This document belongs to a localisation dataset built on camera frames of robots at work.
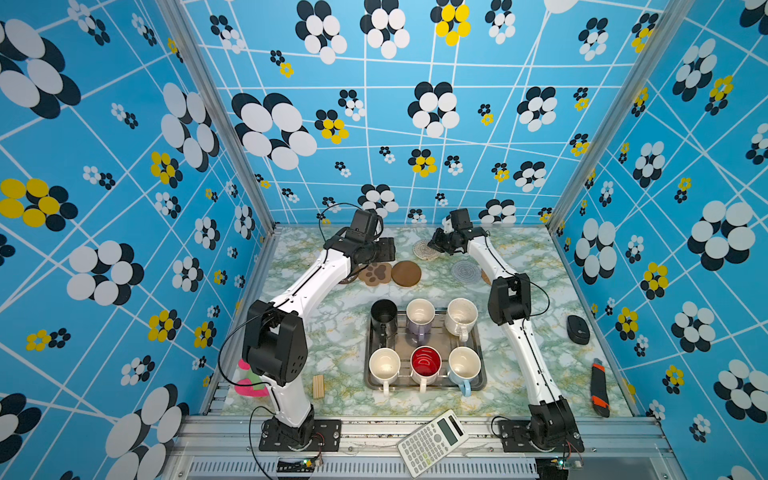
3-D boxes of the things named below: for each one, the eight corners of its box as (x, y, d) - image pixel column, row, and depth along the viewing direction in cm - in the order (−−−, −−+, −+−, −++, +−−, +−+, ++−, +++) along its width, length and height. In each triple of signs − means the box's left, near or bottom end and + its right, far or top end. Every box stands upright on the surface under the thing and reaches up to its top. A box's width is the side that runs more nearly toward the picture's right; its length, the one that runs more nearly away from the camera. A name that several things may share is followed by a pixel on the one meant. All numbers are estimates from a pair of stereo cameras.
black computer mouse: (572, 344, 91) (576, 341, 89) (562, 319, 96) (566, 315, 94) (589, 344, 91) (594, 341, 89) (578, 319, 96) (582, 315, 94)
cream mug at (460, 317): (447, 347, 90) (452, 335, 83) (443, 311, 97) (447, 297, 90) (476, 347, 90) (482, 335, 83) (469, 311, 97) (475, 297, 90)
